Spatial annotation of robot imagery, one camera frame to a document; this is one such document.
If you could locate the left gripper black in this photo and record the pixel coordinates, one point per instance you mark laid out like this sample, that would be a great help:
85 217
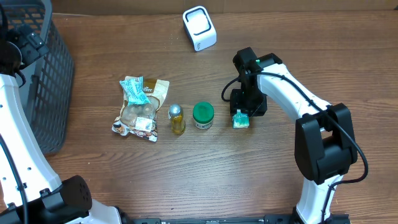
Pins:
33 46

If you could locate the brown snack bag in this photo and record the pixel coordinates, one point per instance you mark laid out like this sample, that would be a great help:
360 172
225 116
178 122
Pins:
141 120

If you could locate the white barcode scanner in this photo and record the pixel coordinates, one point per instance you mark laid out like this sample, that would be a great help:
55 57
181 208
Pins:
199 28

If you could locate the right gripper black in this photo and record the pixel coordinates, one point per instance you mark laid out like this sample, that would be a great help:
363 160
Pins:
247 109

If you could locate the grey plastic mesh basket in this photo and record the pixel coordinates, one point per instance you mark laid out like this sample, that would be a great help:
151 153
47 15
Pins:
45 85

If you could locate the yellow liquid bottle silver cap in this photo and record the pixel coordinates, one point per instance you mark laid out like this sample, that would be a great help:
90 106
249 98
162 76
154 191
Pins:
176 118

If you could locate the teal snack packet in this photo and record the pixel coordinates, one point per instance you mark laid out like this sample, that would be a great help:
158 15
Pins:
133 88

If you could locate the green lid white jar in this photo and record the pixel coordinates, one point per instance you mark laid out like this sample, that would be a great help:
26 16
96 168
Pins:
203 115

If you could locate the teal tissue pack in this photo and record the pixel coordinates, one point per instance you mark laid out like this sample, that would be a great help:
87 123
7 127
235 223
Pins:
240 120

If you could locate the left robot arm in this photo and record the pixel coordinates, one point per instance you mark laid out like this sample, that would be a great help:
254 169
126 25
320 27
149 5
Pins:
32 190

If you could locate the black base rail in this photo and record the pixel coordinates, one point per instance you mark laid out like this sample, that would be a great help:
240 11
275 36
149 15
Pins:
217 221

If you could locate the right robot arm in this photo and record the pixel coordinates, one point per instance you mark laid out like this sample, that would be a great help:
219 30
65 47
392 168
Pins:
324 147

